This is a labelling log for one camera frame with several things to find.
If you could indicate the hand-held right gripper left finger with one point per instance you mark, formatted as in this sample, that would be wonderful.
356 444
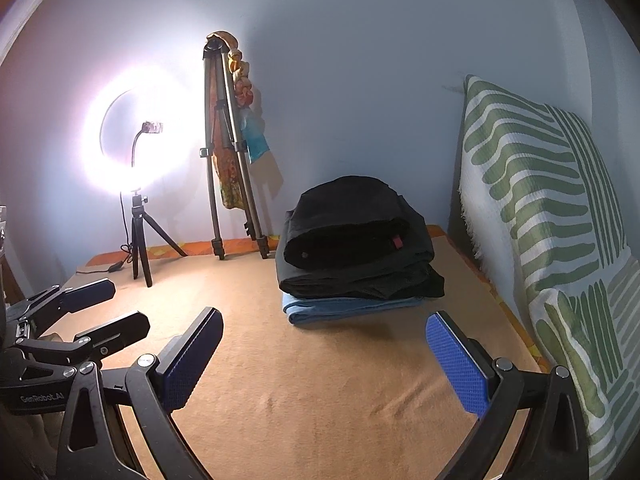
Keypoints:
192 360

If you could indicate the folded grey pants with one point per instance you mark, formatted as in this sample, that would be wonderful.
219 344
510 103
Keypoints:
305 280

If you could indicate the folded blue pants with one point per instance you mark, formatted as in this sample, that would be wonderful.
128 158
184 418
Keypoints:
330 311

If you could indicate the orange floral bed sheet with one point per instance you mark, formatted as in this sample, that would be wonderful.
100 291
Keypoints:
200 247

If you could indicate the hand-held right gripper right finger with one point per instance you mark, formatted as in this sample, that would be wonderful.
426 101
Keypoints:
457 365

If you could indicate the colourful hanging cloth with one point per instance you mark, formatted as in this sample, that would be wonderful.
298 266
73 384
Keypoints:
247 95

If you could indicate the black pants with pink waistband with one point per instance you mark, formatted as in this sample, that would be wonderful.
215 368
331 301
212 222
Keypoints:
350 220

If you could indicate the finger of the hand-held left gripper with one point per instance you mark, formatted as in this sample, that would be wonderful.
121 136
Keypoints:
90 292
117 326

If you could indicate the green patterned white throw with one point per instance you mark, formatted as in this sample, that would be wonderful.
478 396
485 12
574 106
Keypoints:
540 170

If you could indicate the tall grey tripod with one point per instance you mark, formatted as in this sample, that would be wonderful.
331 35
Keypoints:
212 160

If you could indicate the tan blanket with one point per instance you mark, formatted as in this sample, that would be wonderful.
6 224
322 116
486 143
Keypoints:
300 385

